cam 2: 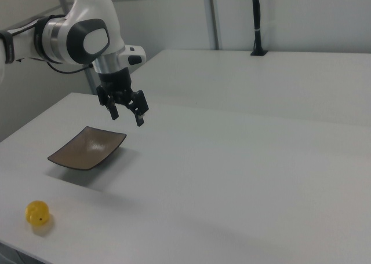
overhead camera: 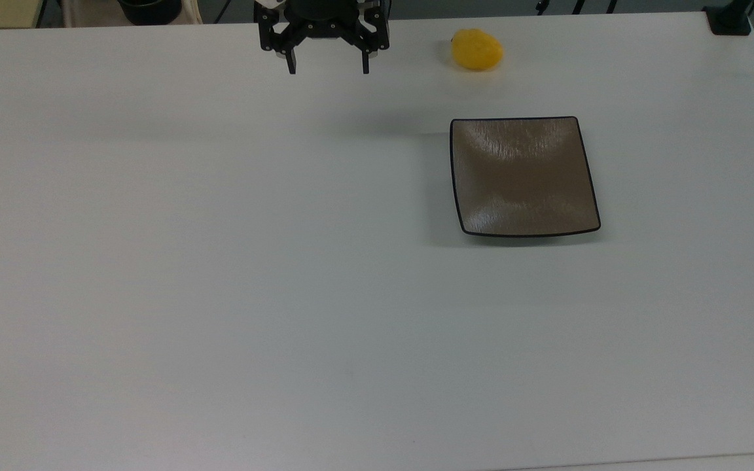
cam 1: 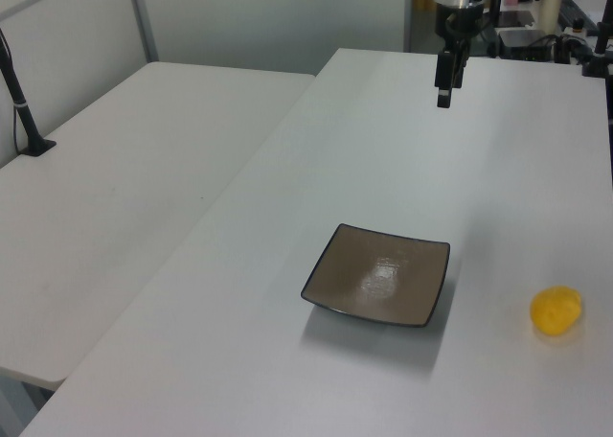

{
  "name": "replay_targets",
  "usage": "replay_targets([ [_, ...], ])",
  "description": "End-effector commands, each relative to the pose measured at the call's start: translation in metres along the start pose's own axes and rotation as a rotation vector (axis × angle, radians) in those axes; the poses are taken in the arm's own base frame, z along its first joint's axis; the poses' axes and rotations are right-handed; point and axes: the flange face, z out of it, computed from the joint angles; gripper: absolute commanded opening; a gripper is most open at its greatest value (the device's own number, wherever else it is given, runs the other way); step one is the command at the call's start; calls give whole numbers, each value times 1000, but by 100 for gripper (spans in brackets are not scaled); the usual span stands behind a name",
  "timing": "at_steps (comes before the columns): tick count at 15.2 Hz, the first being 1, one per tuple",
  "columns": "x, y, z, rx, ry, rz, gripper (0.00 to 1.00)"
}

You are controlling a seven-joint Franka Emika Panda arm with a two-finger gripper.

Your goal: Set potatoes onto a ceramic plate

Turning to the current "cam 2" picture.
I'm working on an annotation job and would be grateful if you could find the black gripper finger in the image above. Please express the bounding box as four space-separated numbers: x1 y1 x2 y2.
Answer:
96 85 119 120
124 89 150 127

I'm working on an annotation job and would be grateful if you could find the yellow ball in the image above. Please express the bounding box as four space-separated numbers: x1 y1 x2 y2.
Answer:
25 200 49 226

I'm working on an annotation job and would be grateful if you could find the black camera stand pole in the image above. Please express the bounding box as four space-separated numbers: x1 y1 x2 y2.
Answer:
250 0 268 57

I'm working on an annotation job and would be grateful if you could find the brown square ceramic plate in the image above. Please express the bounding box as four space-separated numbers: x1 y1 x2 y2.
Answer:
47 126 128 171

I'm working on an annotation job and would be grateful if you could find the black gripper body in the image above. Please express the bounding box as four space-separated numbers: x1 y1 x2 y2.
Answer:
97 68 137 105

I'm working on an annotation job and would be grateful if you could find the grey metal partition post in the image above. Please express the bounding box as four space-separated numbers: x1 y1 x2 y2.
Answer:
202 0 220 50

